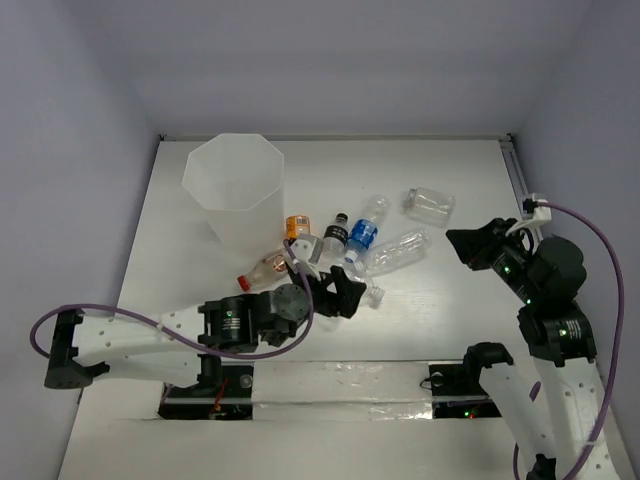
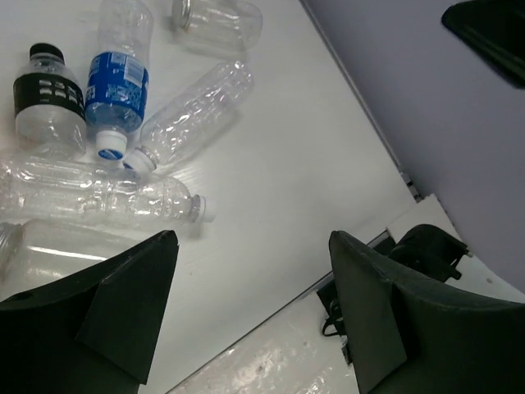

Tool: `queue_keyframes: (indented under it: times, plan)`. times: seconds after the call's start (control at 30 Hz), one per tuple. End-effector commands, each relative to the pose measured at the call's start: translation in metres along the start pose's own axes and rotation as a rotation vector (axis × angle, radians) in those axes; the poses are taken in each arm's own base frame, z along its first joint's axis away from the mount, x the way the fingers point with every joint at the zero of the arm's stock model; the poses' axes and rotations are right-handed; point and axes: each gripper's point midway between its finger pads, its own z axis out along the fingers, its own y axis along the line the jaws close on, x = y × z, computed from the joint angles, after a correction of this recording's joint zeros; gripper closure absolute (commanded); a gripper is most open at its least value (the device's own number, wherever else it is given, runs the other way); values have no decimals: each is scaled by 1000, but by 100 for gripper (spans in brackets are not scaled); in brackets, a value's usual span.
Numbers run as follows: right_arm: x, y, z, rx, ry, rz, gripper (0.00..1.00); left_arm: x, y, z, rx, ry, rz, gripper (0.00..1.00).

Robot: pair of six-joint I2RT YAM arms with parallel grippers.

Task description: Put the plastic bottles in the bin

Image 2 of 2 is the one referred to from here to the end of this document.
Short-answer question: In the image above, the clear bottle blue cap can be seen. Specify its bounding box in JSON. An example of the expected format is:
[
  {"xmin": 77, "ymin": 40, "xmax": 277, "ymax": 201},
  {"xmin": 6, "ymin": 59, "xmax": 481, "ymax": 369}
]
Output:
[{"xmin": 123, "ymin": 61, "xmax": 254, "ymax": 176}]

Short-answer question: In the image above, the black object upper corner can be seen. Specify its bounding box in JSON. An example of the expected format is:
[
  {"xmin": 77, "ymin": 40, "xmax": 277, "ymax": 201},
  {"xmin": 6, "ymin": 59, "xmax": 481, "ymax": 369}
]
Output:
[{"xmin": 441, "ymin": 0, "xmax": 524, "ymax": 89}]

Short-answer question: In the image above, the clear bottle white cap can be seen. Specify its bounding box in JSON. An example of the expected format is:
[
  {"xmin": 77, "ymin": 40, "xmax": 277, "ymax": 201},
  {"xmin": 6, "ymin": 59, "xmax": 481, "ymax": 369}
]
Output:
[{"xmin": 1, "ymin": 155, "xmax": 217, "ymax": 229}]

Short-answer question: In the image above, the clear plastic jar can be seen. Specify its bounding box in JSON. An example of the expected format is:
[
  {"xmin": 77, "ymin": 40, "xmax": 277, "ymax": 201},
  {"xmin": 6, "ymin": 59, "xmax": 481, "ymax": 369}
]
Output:
[{"xmin": 171, "ymin": 0, "xmax": 263, "ymax": 53}]

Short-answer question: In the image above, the blue label water bottle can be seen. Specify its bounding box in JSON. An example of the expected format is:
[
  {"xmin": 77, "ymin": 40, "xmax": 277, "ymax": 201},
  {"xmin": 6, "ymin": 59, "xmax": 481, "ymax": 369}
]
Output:
[{"xmin": 85, "ymin": 1, "xmax": 154, "ymax": 161}]

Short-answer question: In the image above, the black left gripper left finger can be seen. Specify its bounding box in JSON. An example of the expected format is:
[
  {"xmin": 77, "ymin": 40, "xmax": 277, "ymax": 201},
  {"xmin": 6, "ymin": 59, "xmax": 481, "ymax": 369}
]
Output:
[{"xmin": 1, "ymin": 231, "xmax": 179, "ymax": 393}]

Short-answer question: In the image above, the black label small bottle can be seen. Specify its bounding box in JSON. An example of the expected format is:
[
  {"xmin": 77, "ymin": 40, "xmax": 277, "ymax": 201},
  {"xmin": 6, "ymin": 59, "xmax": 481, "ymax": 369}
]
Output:
[{"xmin": 13, "ymin": 43, "xmax": 87, "ymax": 158}]

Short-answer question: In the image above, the clear jar metal lid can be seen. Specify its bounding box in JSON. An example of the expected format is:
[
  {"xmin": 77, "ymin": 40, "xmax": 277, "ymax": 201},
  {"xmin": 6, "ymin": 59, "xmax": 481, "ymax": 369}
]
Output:
[{"xmin": 1, "ymin": 219, "xmax": 147, "ymax": 300}]

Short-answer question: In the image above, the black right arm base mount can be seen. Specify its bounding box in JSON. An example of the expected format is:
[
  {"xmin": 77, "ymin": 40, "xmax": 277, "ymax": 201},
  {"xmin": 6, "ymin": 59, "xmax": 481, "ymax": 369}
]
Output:
[{"xmin": 318, "ymin": 225, "xmax": 467, "ymax": 369}]

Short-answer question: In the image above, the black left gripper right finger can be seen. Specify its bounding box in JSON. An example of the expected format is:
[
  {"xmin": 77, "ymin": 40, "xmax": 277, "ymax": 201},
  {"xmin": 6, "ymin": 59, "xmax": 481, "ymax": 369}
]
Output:
[{"xmin": 329, "ymin": 231, "xmax": 524, "ymax": 393}]

